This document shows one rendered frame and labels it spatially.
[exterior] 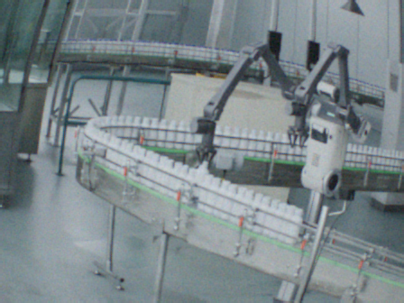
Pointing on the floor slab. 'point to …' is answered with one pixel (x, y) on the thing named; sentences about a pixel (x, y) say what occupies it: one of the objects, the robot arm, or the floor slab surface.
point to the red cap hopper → (72, 64)
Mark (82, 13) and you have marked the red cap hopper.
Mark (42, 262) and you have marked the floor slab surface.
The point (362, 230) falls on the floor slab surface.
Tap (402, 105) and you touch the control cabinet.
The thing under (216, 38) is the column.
